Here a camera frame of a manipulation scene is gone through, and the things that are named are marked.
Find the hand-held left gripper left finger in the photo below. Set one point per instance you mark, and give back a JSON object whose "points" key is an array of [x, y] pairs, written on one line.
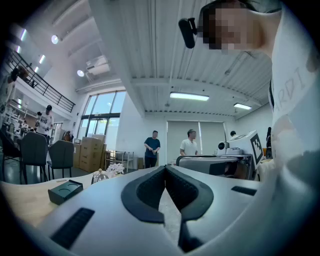
{"points": [[107, 220]]}

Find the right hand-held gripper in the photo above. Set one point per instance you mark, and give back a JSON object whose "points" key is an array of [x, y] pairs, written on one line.
{"points": [[246, 145]]}

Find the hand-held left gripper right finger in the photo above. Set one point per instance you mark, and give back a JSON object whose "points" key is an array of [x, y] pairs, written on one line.
{"points": [[225, 205]]}

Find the grey window blinds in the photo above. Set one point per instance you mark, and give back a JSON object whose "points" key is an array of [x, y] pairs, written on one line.
{"points": [[182, 137]]}

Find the black box with round recesses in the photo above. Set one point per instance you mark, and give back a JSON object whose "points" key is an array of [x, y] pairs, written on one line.
{"points": [[63, 193]]}

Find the white flowers in pot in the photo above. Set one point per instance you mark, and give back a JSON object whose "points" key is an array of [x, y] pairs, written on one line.
{"points": [[115, 169]]}

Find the long ceiling light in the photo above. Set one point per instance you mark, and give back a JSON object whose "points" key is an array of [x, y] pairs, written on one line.
{"points": [[242, 106], [189, 96]]}

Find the stack of cardboard boxes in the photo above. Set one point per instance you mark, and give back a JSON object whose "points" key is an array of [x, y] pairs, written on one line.
{"points": [[90, 155]]}

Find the grey upholstered chair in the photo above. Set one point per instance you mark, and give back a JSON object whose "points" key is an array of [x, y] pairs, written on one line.
{"points": [[61, 155], [33, 150]]}

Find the dark chair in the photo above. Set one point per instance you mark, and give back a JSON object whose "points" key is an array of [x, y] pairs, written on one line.
{"points": [[8, 150]]}

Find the person's white sweatshirt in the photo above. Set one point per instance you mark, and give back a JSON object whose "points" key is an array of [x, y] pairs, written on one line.
{"points": [[292, 82]]}

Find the ceiling air conditioner unit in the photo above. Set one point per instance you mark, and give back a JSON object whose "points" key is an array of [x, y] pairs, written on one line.
{"points": [[98, 65]]}

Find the round ceiling light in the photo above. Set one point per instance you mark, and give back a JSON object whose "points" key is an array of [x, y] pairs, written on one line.
{"points": [[54, 39], [80, 73]]}

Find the black balcony railing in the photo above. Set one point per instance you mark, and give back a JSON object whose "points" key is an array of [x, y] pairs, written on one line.
{"points": [[45, 86]]}

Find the black head-worn camera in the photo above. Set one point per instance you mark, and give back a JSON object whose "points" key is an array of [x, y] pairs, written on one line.
{"points": [[188, 32]]}

